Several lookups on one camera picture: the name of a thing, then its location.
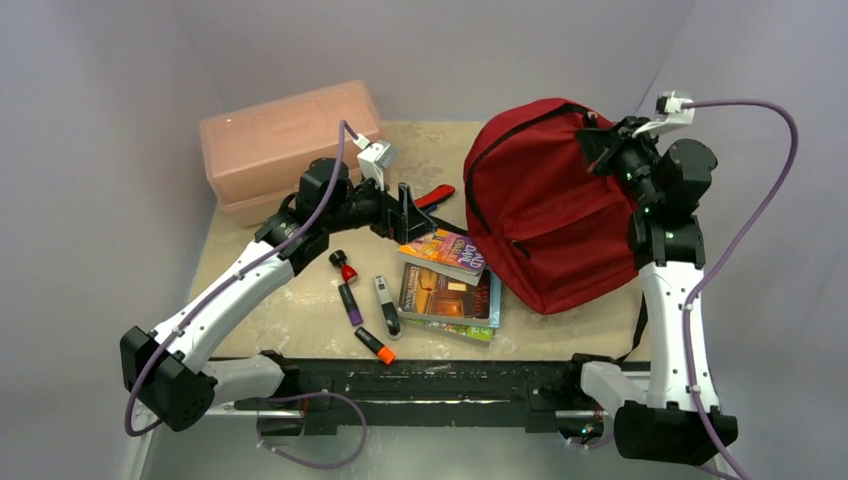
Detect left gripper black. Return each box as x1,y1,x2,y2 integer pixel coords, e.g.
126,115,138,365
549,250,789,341
324,168,436,244

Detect Roald Dahl paperback book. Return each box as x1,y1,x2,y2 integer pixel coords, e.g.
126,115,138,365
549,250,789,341
398,229,486,286

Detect red backpack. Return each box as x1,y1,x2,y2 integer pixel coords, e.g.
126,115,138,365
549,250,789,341
438,98,637,314

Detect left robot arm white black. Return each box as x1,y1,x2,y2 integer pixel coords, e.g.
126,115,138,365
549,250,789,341
119,158,437,437

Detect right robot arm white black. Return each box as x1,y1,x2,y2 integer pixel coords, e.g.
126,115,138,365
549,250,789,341
561,117,738,466

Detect dark brown cover paperback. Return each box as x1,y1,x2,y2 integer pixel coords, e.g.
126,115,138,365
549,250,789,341
397,263,502,329

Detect red black glue stick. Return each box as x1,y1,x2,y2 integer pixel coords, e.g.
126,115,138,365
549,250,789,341
328,249,358,284

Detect purple black highlighter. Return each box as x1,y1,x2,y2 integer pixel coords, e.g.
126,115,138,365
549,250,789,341
338,283,363,327

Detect green bottom paperback book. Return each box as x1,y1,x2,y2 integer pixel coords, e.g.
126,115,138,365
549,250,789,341
404,319,497,343

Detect orange black highlighter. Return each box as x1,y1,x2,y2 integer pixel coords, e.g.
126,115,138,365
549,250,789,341
354,327,396,365

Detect pink plastic storage box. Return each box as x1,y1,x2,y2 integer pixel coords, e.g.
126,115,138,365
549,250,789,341
199,80,383,227

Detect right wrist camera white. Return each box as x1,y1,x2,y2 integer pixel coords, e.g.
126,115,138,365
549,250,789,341
632,90,695,138

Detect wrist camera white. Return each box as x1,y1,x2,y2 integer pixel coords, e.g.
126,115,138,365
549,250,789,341
354,134,399,191
632,90,695,138

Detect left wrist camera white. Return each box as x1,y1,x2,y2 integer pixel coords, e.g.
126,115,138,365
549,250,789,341
354,134,399,191

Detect black metal base plate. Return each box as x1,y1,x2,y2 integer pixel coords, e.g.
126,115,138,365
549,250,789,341
234,359,612,443

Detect aluminium frame rails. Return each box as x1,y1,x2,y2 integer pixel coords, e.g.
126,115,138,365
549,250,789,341
132,397,740,480

